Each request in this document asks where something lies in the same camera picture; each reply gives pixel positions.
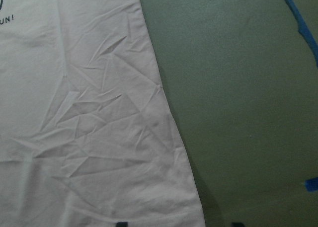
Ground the pink Snoopy t-shirt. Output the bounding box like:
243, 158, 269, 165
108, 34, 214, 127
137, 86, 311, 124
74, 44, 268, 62
0, 0, 205, 227

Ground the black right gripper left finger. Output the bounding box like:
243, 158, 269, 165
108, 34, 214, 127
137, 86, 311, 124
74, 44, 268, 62
116, 222, 128, 227

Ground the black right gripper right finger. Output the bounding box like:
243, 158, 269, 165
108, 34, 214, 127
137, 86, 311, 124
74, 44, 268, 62
231, 222, 245, 227

